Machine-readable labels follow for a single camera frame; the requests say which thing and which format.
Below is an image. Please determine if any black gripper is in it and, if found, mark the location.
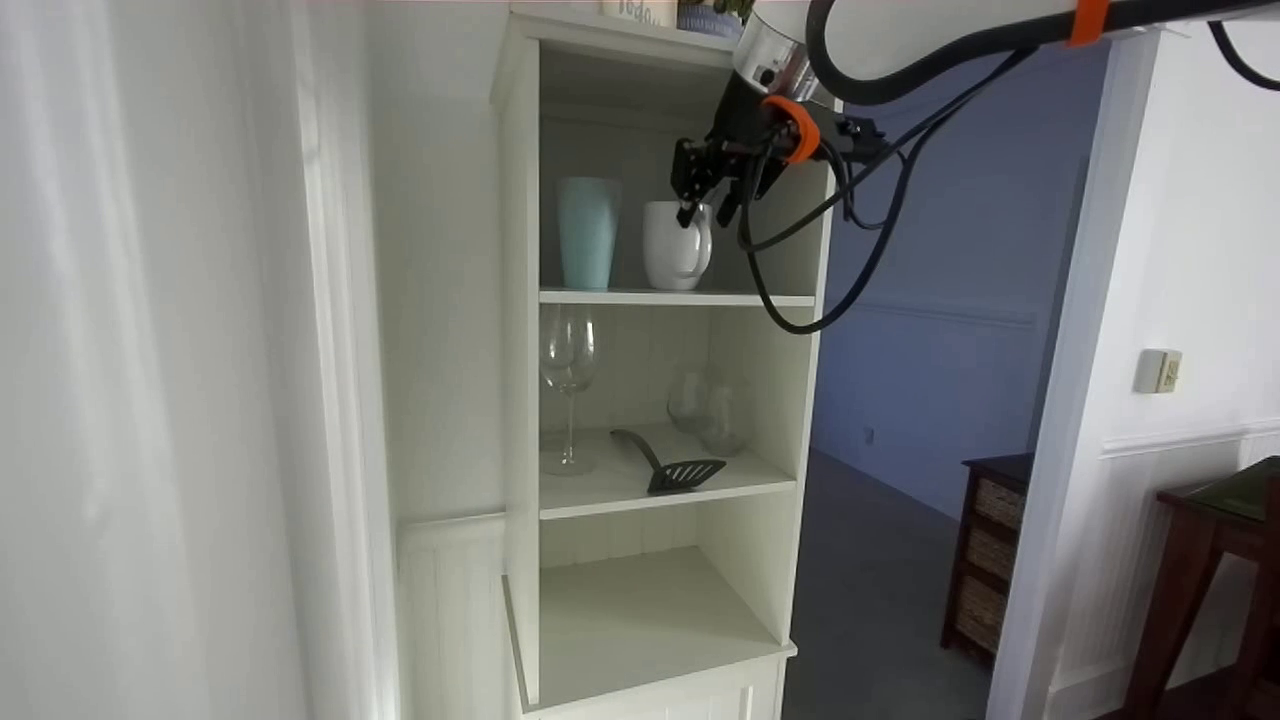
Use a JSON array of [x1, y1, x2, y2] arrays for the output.
[[673, 82, 814, 227]]

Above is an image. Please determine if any white ceramic mug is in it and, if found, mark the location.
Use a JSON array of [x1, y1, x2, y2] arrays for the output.
[[642, 199, 712, 291]]

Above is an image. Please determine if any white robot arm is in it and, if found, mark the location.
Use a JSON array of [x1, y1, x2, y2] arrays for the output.
[[673, 0, 1277, 219]]

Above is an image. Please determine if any white shelf cabinet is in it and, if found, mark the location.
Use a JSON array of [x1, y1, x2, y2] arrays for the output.
[[372, 0, 826, 720]]

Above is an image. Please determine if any light blue cup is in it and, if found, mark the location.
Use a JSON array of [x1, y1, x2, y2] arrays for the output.
[[558, 178, 620, 291]]

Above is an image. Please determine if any clear wine glass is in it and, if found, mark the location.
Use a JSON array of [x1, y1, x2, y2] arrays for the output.
[[538, 311, 597, 473]]

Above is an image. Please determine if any short clear glass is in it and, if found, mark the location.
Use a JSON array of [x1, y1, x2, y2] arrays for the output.
[[668, 368, 743, 456]]

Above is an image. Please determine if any dark drawer cabinet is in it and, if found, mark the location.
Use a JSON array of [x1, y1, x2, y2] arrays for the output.
[[938, 456, 1031, 666]]

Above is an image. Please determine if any dark wooden side table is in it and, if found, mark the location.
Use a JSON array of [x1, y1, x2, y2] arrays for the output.
[[1118, 456, 1280, 720]]

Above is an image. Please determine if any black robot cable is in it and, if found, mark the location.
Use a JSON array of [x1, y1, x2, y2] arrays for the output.
[[736, 0, 1280, 338]]

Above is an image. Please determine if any wall light switch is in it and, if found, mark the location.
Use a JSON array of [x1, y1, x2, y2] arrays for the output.
[[1131, 348, 1178, 396]]

